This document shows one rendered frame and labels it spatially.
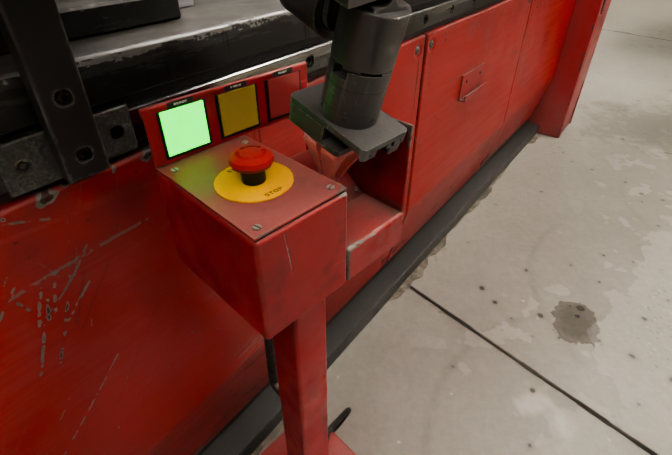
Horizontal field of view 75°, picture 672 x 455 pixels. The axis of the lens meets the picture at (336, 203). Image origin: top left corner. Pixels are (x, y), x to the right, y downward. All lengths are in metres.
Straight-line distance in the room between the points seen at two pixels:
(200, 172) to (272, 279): 0.13
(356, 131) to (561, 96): 2.09
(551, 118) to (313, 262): 2.17
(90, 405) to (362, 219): 0.41
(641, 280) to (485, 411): 0.76
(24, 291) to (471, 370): 1.01
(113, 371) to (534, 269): 1.28
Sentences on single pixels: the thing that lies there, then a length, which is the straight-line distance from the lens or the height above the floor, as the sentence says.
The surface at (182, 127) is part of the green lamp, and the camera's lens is 0.45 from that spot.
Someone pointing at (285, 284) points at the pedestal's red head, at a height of 0.72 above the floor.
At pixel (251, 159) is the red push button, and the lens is 0.38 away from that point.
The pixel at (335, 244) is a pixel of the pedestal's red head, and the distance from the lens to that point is 0.41.
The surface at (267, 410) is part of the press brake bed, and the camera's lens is 1.10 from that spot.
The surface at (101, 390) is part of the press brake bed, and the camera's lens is 0.66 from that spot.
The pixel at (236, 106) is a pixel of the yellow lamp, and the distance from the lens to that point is 0.47.
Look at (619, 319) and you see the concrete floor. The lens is 1.54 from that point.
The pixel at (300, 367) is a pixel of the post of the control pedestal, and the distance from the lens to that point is 0.61.
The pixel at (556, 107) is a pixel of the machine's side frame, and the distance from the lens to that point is 2.47.
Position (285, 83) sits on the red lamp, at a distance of 0.51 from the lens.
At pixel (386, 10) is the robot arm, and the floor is 0.92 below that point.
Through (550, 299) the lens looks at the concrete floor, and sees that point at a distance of 1.50.
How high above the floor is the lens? 0.99
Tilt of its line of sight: 35 degrees down
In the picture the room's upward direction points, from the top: straight up
